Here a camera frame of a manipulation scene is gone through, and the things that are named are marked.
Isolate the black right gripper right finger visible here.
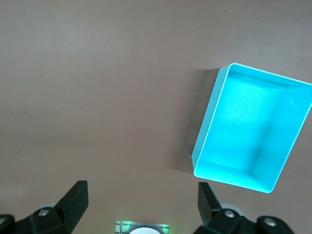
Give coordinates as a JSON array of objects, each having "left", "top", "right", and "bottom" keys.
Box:
[{"left": 194, "top": 182, "right": 293, "bottom": 234}]

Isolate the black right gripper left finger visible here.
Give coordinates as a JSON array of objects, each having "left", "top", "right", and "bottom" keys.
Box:
[{"left": 0, "top": 180, "right": 89, "bottom": 234}]

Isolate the teal plastic bin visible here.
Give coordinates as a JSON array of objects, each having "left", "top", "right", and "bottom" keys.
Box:
[{"left": 191, "top": 62, "right": 312, "bottom": 195}]

